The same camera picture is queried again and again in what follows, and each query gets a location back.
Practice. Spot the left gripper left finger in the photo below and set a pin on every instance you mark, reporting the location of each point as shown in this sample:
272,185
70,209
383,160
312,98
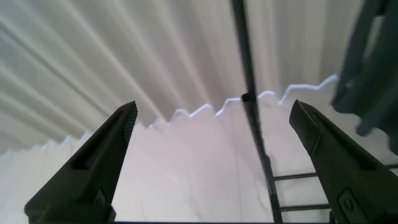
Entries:
87,177

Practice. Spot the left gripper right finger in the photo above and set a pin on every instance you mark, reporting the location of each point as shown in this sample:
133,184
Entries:
351,177

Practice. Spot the dark grey garment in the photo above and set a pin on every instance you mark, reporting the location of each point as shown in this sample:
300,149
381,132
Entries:
373,77

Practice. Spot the black clothes rack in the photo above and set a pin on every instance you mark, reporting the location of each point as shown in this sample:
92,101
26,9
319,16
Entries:
248,62

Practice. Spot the white curtain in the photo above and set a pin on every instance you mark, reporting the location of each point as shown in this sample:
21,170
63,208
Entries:
124,56

